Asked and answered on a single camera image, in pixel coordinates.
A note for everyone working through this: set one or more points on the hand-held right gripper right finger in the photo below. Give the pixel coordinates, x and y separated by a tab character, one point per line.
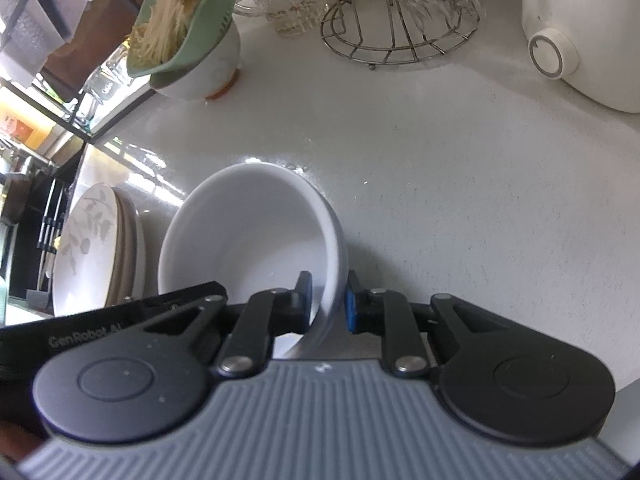
350	310

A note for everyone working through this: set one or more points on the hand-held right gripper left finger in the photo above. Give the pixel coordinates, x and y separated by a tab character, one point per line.
305	302

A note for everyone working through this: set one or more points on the white ceramic bowl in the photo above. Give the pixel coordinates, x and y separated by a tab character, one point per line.
250	240

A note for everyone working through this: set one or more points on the leaf print ceramic plate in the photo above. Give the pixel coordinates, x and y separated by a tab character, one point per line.
125	250
85	240

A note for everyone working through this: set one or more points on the white ceramic plate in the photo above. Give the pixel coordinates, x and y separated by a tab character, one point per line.
140	255

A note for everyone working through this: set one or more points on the person's left hand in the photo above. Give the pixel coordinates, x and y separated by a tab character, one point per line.
17	440

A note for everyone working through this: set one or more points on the yellow detergent jug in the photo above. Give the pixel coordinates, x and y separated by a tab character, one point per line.
20	127

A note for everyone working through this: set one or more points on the white colander base bowl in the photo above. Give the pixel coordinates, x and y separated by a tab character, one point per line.
215	66

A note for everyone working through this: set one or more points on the clear drinking glass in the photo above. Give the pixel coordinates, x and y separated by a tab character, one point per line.
107	80

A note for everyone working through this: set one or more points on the brown wooden cutting board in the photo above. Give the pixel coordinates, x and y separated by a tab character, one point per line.
90	55

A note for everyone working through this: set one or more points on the green plastic colander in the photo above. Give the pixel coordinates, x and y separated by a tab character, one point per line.
200	25

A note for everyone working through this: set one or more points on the dried noodles bundle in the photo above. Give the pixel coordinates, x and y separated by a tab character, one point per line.
165	20

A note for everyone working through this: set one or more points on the grey textured cutting board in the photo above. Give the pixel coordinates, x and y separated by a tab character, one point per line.
25	25

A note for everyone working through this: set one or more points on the white plastic holder box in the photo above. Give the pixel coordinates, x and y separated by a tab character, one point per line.
60	5

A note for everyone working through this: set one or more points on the white electric cooker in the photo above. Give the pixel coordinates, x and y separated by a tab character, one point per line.
590	20

